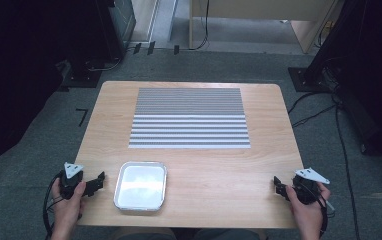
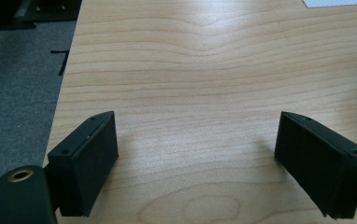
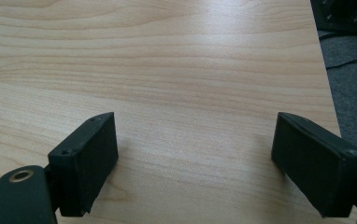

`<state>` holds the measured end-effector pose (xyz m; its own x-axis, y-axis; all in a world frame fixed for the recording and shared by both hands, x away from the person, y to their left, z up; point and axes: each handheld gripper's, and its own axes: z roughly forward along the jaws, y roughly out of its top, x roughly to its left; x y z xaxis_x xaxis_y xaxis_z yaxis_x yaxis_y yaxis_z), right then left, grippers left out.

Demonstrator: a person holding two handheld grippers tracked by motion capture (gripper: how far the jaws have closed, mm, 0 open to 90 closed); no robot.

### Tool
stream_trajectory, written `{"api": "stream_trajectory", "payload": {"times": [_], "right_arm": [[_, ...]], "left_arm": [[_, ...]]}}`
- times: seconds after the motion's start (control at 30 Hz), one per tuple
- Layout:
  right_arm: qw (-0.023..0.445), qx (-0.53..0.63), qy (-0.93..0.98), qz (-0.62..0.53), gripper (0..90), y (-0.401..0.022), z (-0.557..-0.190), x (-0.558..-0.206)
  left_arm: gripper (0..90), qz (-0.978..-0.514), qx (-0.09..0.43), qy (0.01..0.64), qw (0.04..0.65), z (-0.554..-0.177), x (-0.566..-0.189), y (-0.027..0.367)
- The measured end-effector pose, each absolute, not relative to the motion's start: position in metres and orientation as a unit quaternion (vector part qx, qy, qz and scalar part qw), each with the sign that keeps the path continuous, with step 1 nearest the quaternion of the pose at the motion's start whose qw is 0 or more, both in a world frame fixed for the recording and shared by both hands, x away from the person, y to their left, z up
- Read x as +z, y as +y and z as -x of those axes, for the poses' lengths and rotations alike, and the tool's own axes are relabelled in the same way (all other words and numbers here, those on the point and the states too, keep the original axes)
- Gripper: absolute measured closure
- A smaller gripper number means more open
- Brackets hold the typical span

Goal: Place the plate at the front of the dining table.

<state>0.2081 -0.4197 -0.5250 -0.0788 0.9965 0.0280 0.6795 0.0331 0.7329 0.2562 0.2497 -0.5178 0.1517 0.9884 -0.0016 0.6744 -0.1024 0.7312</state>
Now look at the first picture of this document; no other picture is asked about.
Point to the dark curtain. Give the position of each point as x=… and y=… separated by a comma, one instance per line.
x=372, y=66
x=19, y=66

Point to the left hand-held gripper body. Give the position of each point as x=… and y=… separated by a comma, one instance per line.
x=68, y=181

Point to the silver metal tray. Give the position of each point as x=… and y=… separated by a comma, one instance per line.
x=140, y=186

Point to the person's right hand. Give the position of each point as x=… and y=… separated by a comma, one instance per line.
x=309, y=215

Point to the black tape corner mark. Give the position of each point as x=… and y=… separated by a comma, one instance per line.
x=83, y=115

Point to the grey striped placemat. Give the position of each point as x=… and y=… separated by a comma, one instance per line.
x=189, y=116

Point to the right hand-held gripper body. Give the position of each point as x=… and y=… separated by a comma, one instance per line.
x=307, y=190

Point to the person's left hand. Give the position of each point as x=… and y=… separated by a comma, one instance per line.
x=67, y=210

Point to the black stand base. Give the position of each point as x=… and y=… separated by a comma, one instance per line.
x=304, y=81
x=82, y=78

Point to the light wooden desk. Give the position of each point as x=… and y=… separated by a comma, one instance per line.
x=262, y=8

